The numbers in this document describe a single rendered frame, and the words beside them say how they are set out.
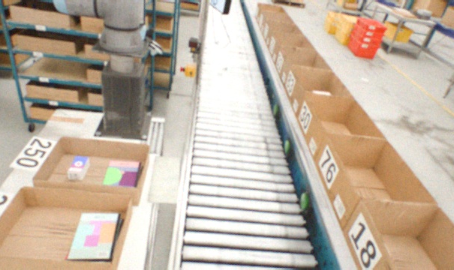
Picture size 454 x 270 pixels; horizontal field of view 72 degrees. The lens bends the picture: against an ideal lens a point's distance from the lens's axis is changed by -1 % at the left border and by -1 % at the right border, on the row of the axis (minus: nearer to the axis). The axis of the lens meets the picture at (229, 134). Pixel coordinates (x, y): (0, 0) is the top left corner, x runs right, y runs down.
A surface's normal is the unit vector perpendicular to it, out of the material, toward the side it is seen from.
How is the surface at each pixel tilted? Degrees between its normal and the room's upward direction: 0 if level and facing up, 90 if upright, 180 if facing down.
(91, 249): 0
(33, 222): 2
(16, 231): 2
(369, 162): 90
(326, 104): 90
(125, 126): 90
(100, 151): 88
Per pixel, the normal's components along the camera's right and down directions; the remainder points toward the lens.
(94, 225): 0.16, -0.82
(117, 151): 0.06, 0.55
